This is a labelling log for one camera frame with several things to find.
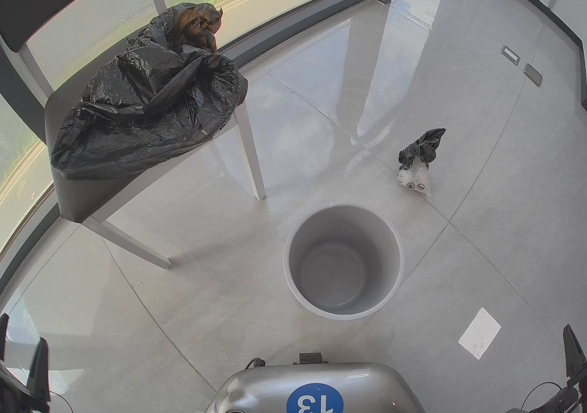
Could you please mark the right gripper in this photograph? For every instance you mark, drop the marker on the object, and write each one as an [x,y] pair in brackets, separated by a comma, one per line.
[575,399]

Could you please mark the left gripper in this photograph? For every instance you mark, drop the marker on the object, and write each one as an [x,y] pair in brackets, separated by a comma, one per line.
[11,390]

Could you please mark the white trash bin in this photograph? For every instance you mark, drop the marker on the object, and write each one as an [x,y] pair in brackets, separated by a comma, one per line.
[344,228]

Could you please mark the clear printed wrapper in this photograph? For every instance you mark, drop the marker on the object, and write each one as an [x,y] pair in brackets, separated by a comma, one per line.
[416,180]

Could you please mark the grey chair with white legs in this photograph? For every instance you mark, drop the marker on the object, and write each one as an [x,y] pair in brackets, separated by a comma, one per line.
[85,202]

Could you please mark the black plastic bag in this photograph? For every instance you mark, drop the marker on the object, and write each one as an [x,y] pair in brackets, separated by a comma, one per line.
[137,122]

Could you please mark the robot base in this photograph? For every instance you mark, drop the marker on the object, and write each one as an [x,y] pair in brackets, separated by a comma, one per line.
[275,388]

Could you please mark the black plastic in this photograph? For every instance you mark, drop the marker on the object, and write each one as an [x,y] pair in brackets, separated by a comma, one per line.
[424,147]

